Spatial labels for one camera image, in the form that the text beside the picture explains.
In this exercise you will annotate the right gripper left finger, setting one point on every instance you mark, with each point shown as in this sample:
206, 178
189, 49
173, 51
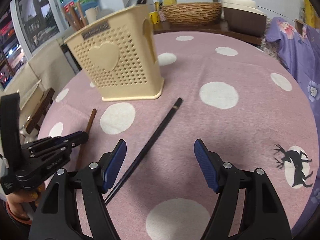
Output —
112, 165

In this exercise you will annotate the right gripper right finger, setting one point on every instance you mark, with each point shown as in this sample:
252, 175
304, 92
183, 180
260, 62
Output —
209, 163

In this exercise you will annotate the black chopstick gold band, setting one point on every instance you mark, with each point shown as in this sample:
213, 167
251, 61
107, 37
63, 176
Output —
157, 133

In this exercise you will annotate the brown chopstick aloft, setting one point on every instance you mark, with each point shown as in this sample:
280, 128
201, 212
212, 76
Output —
82, 17

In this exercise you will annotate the left hand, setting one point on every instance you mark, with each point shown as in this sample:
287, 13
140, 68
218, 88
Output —
16, 199

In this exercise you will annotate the wooden chair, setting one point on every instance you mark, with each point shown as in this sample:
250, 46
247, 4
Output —
40, 110

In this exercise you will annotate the pink polka dot tablecloth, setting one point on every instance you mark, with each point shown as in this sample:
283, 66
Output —
241, 102

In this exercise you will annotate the cream plastic utensil holder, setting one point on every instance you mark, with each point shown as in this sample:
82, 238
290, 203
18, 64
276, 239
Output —
117, 52

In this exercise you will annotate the dark wooden counter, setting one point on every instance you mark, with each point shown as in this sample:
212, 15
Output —
220, 28

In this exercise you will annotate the purple floral cloth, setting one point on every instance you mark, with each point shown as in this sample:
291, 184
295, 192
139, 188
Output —
298, 52

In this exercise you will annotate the brown white rice cooker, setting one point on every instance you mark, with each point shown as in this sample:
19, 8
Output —
243, 16

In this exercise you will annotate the woven basket sink bowl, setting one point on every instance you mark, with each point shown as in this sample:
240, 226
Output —
192, 13

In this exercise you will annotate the yellow mug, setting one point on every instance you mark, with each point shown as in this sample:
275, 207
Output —
155, 17

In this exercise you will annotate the brown chopstick in holder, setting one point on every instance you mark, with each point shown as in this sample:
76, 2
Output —
72, 18

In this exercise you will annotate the yellow soap dispenser bottle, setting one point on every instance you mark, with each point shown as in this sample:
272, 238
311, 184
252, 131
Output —
169, 2

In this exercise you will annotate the yellow package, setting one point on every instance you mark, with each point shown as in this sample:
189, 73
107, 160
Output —
311, 18

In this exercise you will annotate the window with white frame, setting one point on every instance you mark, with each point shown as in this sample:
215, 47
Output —
26, 26

